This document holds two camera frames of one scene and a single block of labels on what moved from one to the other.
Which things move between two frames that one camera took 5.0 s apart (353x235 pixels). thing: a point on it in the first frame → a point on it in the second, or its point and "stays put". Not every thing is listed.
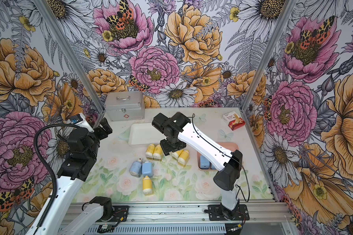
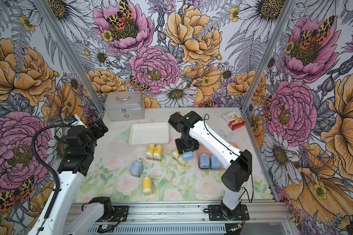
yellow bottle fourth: [184, 158] stays put
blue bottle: [135, 169] stays put
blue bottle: [147, 169] → [187, 155]
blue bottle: [204, 163] stays put
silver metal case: [121, 106] stays put
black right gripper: [166, 149] → [181, 148]
